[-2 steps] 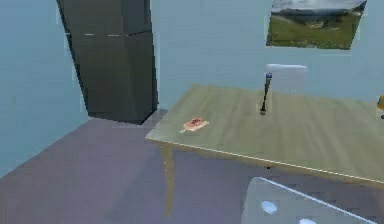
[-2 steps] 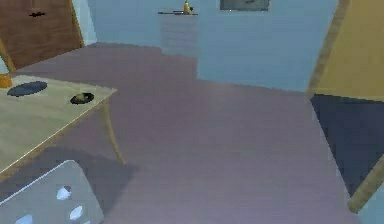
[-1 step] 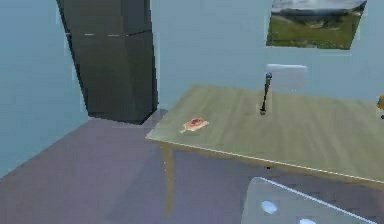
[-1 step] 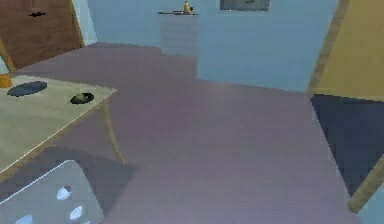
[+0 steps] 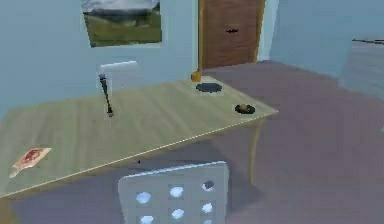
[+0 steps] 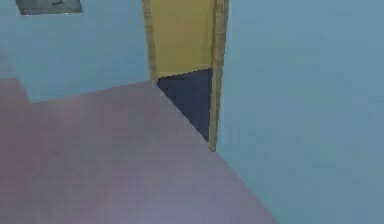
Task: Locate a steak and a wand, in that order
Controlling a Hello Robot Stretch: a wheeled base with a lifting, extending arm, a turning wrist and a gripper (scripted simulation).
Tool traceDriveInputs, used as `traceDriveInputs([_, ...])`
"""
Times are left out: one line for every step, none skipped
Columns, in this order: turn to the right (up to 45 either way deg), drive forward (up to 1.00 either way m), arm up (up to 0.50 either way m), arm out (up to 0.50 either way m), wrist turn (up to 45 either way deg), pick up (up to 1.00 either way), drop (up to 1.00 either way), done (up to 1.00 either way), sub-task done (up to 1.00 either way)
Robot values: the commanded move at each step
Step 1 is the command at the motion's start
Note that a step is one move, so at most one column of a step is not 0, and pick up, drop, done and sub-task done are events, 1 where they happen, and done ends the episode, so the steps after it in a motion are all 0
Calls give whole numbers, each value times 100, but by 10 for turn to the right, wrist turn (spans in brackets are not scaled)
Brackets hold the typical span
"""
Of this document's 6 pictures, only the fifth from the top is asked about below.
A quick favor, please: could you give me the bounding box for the red steak on board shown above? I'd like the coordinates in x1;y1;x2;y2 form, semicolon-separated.
9;147;53;179

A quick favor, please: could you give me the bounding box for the black round plate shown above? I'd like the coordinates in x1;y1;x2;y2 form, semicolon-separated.
195;82;224;94

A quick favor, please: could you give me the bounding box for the light wooden table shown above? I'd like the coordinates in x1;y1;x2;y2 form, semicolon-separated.
0;75;280;224

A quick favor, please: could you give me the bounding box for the black bowl with food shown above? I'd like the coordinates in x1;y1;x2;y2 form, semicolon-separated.
234;103;257;116

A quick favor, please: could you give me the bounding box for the white chair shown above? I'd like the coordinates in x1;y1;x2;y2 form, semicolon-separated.
98;60;140;92

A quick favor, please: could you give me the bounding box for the brown wooden door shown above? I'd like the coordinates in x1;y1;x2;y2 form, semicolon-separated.
197;0;267;72

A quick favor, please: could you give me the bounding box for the framed landscape picture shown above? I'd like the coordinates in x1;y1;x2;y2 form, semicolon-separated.
80;0;164;48

